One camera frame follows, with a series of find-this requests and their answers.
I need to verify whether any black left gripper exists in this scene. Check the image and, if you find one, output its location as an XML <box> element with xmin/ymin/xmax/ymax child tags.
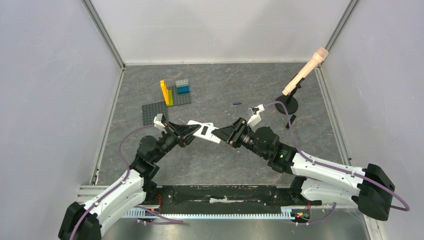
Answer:
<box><xmin>152</xmin><ymin>120</ymin><xmax>202</xmax><ymax>163</ymax></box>

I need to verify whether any white remote control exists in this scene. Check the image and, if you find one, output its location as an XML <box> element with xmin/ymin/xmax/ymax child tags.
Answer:
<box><xmin>188</xmin><ymin>120</ymin><xmax>222</xmax><ymax>144</ymax></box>

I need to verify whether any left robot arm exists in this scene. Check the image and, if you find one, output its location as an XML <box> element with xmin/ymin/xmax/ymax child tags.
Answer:
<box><xmin>58</xmin><ymin>121</ymin><xmax>201</xmax><ymax>240</ymax></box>

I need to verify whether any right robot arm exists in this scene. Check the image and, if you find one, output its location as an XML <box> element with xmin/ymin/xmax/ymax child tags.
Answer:
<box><xmin>211</xmin><ymin>118</ymin><xmax>395</xmax><ymax>221</ymax></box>

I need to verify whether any white remote with buttons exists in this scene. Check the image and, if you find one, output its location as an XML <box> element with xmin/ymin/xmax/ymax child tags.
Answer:
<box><xmin>198</xmin><ymin>122</ymin><xmax>214</xmax><ymax>128</ymax></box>

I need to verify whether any grey baseplate with bricks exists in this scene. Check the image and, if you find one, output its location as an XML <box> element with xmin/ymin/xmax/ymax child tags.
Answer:
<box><xmin>168</xmin><ymin>86</ymin><xmax>192</xmax><ymax>107</ymax></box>

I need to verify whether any green brick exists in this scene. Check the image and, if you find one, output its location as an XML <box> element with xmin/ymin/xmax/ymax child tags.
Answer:
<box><xmin>167</xmin><ymin>89</ymin><xmax>174</xmax><ymax>107</ymax></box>

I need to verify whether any blue brick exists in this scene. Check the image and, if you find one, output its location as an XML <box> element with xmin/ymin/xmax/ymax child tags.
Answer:
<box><xmin>176</xmin><ymin>85</ymin><xmax>190</xmax><ymax>95</ymax></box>

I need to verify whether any dark grey brick baseplate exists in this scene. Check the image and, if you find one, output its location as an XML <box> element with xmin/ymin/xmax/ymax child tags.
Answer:
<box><xmin>141</xmin><ymin>101</ymin><xmax>169</xmax><ymax>126</ymax></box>

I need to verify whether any yellow brick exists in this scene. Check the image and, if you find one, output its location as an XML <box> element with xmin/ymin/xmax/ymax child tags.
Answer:
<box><xmin>160</xmin><ymin>80</ymin><xmax>170</xmax><ymax>106</ymax></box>

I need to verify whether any grey brick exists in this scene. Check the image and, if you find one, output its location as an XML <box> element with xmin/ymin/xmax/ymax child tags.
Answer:
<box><xmin>175</xmin><ymin>79</ymin><xmax>189</xmax><ymax>88</ymax></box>

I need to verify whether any small black block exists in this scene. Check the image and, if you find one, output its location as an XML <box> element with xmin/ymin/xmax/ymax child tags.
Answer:
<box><xmin>285</xmin><ymin>114</ymin><xmax>297</xmax><ymax>129</ymax></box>

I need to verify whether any black microphone stand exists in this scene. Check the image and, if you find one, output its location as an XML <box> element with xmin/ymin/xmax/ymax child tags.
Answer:
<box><xmin>276</xmin><ymin>83</ymin><xmax>300</xmax><ymax>115</ymax></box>

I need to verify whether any pink toy microphone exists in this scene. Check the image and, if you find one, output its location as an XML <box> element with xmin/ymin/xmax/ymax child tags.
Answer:
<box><xmin>282</xmin><ymin>47</ymin><xmax>329</xmax><ymax>96</ymax></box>

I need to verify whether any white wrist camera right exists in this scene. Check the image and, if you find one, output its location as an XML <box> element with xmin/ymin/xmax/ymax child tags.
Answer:
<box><xmin>247</xmin><ymin>104</ymin><xmax>265</xmax><ymax>128</ymax></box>

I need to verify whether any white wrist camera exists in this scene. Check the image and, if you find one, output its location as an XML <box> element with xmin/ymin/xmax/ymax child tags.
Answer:
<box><xmin>247</xmin><ymin>104</ymin><xmax>265</xmax><ymax>128</ymax></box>
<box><xmin>153</xmin><ymin>113</ymin><xmax>166</xmax><ymax>132</ymax></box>

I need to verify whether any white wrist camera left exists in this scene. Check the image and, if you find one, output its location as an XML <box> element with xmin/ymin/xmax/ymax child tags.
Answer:
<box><xmin>153</xmin><ymin>113</ymin><xmax>166</xmax><ymax>132</ymax></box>

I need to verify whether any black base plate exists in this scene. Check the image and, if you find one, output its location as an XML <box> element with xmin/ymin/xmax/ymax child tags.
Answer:
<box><xmin>143</xmin><ymin>184</ymin><xmax>322</xmax><ymax>215</ymax></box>

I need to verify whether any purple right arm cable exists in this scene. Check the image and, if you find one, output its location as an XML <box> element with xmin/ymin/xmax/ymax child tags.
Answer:
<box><xmin>263</xmin><ymin>101</ymin><xmax>411</xmax><ymax>226</ymax></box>

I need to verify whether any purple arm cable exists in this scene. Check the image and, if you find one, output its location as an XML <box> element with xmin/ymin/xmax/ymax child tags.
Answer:
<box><xmin>263</xmin><ymin>101</ymin><xmax>411</xmax><ymax>226</ymax></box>
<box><xmin>68</xmin><ymin>124</ymin><xmax>185</xmax><ymax>240</ymax></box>

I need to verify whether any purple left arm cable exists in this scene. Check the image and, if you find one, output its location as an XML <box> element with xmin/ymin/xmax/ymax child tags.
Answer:
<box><xmin>68</xmin><ymin>124</ymin><xmax>185</xmax><ymax>240</ymax></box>

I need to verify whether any white cable duct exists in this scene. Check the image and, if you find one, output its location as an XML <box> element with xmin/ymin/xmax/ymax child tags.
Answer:
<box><xmin>122</xmin><ymin>208</ymin><xmax>295</xmax><ymax>221</ymax></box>

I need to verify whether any aluminium frame rail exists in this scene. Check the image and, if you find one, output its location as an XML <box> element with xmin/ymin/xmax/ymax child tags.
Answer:
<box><xmin>82</xmin><ymin>0</ymin><xmax>126</xmax><ymax>185</ymax></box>

